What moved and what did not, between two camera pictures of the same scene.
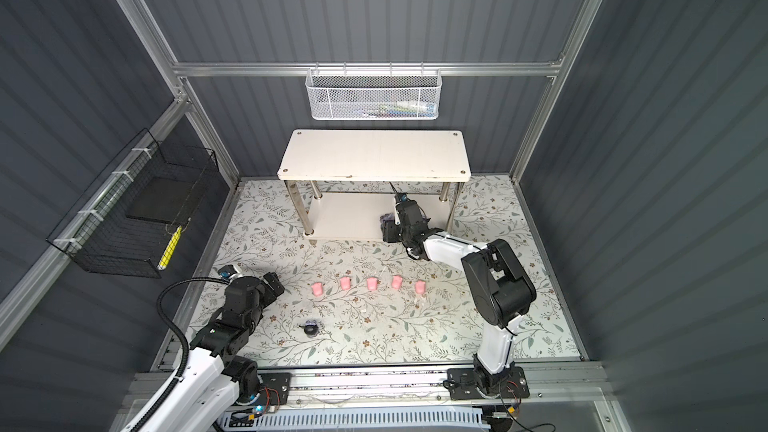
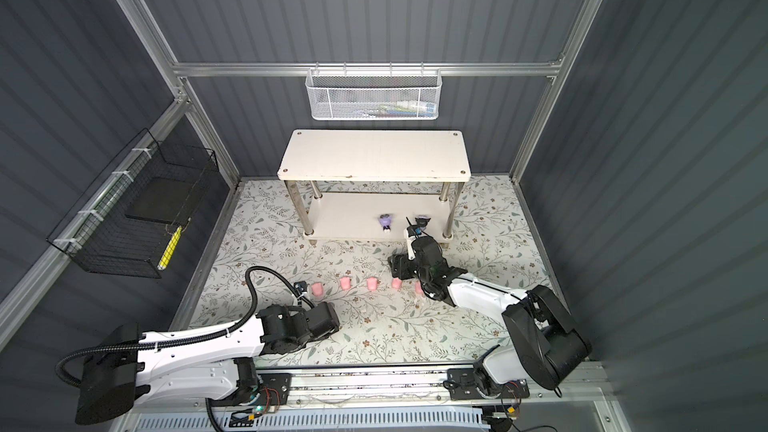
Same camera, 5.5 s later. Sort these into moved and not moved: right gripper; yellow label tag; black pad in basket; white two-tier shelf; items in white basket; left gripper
Moved: right gripper; left gripper
Not moved: yellow label tag; white two-tier shelf; black pad in basket; items in white basket
